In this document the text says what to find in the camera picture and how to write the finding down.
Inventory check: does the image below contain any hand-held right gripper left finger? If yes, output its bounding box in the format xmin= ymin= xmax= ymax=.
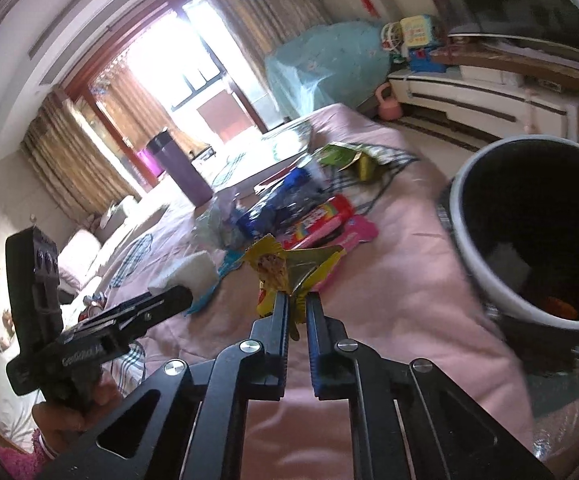
xmin=39 ymin=290 xmax=290 ymax=480

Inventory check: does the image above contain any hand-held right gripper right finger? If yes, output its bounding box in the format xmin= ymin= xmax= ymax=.
xmin=305 ymin=294 xmax=555 ymax=480

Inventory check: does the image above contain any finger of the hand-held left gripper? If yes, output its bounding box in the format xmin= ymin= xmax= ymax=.
xmin=76 ymin=285 xmax=193 ymax=346

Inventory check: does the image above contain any yellow snack wrapper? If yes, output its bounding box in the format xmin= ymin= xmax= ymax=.
xmin=239 ymin=234 xmax=347 ymax=341

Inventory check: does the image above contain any white bin with black bag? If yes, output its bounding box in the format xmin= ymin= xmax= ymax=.
xmin=437 ymin=134 xmax=579 ymax=376

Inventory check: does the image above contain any person's left hand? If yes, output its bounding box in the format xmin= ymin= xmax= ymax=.
xmin=32 ymin=377 xmax=125 ymax=453

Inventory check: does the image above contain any white tissue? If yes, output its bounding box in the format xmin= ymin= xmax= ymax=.
xmin=148 ymin=252 xmax=217 ymax=301

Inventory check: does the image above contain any light blue wrapper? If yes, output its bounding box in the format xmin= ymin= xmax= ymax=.
xmin=184 ymin=250 xmax=240 ymax=316

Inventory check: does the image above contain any pale sofa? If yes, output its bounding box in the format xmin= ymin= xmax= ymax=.
xmin=54 ymin=195 xmax=170 ymax=301

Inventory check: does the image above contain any clear plastic wrapper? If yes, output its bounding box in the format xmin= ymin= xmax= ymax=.
xmin=194 ymin=195 xmax=250 ymax=251

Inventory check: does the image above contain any pink blanket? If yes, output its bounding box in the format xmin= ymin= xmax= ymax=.
xmin=69 ymin=102 xmax=537 ymax=480

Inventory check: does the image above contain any red snack packet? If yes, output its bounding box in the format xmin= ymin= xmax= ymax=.
xmin=276 ymin=195 xmax=355 ymax=251

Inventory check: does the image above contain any pink wrapper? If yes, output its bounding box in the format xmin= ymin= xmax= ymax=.
xmin=314 ymin=214 xmax=379 ymax=261

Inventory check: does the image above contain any purple thermos bottle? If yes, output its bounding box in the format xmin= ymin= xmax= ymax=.
xmin=145 ymin=131 xmax=214 ymax=207

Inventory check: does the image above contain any blue snack packet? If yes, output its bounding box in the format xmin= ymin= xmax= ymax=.
xmin=236 ymin=167 xmax=327 ymax=238

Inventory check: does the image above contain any beige curtain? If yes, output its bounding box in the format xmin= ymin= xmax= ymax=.
xmin=22 ymin=85 xmax=145 ymax=221
xmin=189 ymin=0 xmax=330 ymax=46

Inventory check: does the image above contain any white book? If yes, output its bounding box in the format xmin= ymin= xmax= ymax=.
xmin=214 ymin=120 xmax=315 ymax=181

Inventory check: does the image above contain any green snack wrapper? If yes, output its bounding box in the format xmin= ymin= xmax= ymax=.
xmin=314 ymin=142 xmax=385 ymax=181

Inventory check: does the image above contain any balcony sliding door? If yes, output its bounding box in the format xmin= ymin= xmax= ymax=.
xmin=66 ymin=0 xmax=270 ymax=171

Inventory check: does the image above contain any orange wrapper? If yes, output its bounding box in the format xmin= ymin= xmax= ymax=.
xmin=539 ymin=296 xmax=579 ymax=321

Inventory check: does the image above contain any pink kettlebell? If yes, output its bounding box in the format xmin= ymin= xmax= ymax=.
xmin=374 ymin=82 xmax=401 ymax=121

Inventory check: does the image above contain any teal furniture cover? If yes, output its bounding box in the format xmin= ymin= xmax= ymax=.
xmin=264 ymin=21 xmax=395 ymax=121

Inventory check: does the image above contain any white television cabinet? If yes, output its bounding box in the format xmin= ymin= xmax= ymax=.
xmin=387 ymin=40 xmax=579 ymax=151

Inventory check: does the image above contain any white cage toy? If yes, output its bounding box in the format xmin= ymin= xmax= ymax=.
xmin=380 ymin=21 xmax=403 ymax=53

